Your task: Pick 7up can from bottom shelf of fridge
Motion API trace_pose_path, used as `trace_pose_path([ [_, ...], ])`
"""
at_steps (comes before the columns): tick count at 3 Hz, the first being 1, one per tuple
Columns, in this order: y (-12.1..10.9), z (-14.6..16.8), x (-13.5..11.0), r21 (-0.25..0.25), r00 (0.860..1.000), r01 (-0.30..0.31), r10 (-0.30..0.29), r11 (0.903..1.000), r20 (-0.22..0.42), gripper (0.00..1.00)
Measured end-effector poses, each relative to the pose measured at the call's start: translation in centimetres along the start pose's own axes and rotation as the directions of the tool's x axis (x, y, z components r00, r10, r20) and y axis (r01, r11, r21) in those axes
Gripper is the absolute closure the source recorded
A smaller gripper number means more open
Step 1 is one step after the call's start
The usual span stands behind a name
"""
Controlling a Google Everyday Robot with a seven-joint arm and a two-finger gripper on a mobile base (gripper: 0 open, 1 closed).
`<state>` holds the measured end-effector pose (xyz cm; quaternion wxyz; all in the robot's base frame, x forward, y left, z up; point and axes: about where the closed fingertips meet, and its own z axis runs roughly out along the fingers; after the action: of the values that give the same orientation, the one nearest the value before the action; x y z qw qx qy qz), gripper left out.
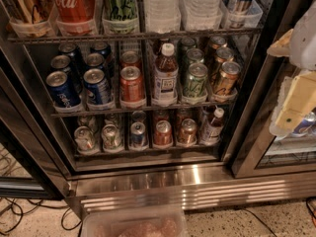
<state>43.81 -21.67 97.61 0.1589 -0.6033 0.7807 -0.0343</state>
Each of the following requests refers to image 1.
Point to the green white 7up can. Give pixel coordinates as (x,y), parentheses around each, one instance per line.
(112,139)

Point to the blue can behind glass door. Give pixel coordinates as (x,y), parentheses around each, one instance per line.
(305,125)

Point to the dark can bottom rear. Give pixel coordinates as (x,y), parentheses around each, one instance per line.
(139,116)

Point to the blue pepsi can rear right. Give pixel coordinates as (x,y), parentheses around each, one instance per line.
(104,49)

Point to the blue pepsi can front right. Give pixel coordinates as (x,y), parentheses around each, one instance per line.
(97,86)

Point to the blue pepsi can front left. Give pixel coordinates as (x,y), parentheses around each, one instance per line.
(62,90)

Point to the red soda can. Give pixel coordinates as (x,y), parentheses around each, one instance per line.
(131,84)
(130,58)

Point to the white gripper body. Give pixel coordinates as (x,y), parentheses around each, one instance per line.
(304,41)

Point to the red can bottom rear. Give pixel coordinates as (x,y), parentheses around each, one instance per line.
(160,115)

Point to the middle wire shelf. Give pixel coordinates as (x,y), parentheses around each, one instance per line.
(146,109)

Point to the orange lacroix can front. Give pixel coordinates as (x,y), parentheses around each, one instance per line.
(226,78)

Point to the orange lacroix can middle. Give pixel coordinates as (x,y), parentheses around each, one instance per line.
(223,54)

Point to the blue pepsi can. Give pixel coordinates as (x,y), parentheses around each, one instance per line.
(96,60)
(62,90)
(63,63)
(97,86)
(104,49)
(73,51)

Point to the wire shelf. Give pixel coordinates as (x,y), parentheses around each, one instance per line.
(146,109)
(136,36)

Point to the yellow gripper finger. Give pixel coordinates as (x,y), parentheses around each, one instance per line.
(280,48)

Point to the orange lacroix can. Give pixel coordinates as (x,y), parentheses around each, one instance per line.
(226,78)
(223,54)
(216,42)

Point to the red soda can front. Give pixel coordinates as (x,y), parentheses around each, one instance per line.
(131,84)

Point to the red soda can rear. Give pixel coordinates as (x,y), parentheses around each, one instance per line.
(130,58)

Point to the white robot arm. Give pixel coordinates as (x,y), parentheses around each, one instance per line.
(302,46)

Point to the fridge glass door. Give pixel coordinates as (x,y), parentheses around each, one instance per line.
(255,151)

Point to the orange can bottom rear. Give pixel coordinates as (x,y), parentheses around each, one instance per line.
(183,113)

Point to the clear water bottle right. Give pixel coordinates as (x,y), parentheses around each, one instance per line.
(200,14)

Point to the blue pepsi can middle left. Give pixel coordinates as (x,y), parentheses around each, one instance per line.
(63,63)

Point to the slim blue silver can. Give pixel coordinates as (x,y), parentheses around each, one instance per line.
(238,9)

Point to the orange lacroix can rear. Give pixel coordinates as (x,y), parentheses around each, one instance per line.
(216,42)

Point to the blue pepsi can rear left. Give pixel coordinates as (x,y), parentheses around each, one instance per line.
(73,51)

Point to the green lacroix can top shelf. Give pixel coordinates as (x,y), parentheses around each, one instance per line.
(120,10)

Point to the green lacroix can middle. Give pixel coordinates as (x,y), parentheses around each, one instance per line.
(194,55)

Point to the tea bottle bottom shelf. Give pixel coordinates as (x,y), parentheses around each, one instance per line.
(212,127)

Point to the brown tea bottle white cap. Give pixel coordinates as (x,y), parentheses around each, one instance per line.
(165,73)

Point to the clear water bottle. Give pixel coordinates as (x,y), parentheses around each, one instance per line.
(200,14)
(162,16)

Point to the orange can bottom front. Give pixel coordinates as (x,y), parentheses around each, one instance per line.
(188,131)

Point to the green lacroix can front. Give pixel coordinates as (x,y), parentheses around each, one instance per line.
(196,78)

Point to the clear water bottle left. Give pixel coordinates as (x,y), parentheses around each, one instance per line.
(162,16)

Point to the gold can top shelf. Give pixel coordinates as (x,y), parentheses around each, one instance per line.
(28,11)

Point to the blue pepsi can middle right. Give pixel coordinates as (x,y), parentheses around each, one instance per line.
(96,60)

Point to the top wire shelf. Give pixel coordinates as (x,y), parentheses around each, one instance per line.
(136,36)

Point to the blue silver can bottom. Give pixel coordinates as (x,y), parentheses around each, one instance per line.
(138,134)

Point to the red can bottom front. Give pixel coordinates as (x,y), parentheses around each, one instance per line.
(163,133)

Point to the red coca cola can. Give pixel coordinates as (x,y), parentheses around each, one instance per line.
(75,11)

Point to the silver can bottom left rear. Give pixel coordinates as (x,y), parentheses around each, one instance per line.
(89,121)

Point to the clear plastic bin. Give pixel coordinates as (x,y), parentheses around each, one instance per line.
(150,221)

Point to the green lacroix can rear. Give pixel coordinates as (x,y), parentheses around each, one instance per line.
(186,43)

